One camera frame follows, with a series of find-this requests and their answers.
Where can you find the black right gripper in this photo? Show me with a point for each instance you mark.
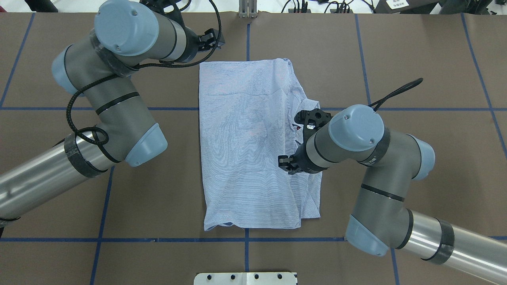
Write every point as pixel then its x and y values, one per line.
pixel 304 162

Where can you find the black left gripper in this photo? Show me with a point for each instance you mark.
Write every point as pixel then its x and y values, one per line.
pixel 193 43

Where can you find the light blue striped shirt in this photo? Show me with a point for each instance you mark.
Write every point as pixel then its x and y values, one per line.
pixel 246 120

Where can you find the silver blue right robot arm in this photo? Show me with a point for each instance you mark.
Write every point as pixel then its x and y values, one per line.
pixel 380 221

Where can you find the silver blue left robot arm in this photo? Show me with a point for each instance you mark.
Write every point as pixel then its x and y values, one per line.
pixel 109 121

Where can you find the black labelled box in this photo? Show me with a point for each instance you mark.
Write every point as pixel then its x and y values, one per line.
pixel 405 6

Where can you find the aluminium frame post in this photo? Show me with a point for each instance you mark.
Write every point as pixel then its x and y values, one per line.
pixel 247 9

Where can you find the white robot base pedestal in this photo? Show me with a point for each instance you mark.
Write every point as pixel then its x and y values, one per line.
pixel 247 278

